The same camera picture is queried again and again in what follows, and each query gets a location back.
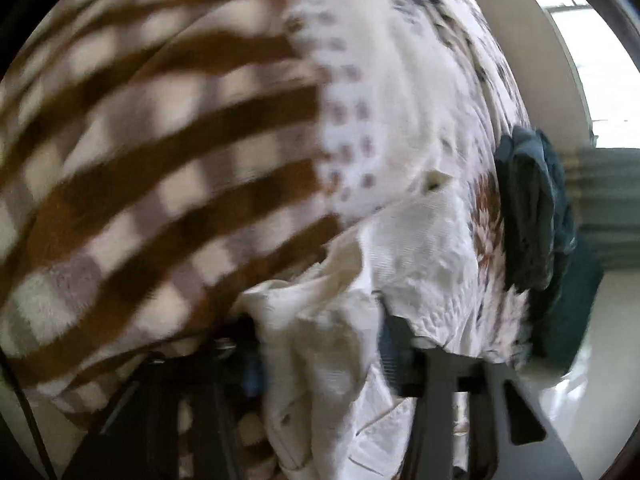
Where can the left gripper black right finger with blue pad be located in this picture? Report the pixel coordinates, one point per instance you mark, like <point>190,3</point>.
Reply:
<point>510,437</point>

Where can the white pants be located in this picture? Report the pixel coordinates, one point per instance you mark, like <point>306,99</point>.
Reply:
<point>328,411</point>

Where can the folded dark blue pants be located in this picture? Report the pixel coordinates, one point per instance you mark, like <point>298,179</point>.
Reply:
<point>540,232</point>

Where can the dark teal crumpled blanket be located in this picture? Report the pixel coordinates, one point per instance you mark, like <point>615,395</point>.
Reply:
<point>559,315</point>

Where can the right grey striped curtain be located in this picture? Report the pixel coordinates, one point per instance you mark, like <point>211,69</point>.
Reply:
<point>604,185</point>

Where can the floral bed blanket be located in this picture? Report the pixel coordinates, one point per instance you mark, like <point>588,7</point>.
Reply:
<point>161,157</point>

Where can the window with metal bars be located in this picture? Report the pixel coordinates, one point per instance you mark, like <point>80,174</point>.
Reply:
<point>608,75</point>

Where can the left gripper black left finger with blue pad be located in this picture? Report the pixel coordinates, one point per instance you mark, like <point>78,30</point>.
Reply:
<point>136,436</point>

